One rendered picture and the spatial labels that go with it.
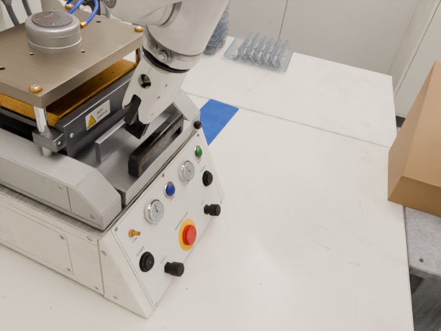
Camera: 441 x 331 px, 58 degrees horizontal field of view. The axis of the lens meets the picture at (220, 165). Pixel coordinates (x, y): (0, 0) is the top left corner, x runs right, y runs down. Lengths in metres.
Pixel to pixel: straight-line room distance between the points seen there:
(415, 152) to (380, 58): 2.14
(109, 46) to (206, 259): 0.43
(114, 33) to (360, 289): 0.66
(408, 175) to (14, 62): 0.83
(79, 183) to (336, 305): 0.52
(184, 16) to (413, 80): 2.36
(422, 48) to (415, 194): 1.71
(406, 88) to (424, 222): 1.79
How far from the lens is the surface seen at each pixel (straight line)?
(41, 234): 0.73
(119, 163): 0.67
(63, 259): 0.75
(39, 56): 0.67
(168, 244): 0.75
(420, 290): 1.37
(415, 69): 2.74
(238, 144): 1.09
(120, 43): 0.71
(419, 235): 1.04
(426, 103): 1.08
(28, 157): 0.65
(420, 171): 1.04
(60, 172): 0.62
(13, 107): 0.69
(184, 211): 0.78
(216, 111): 1.21
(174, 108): 0.78
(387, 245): 0.97
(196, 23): 0.51
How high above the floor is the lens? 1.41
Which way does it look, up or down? 40 degrees down
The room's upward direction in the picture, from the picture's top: 9 degrees clockwise
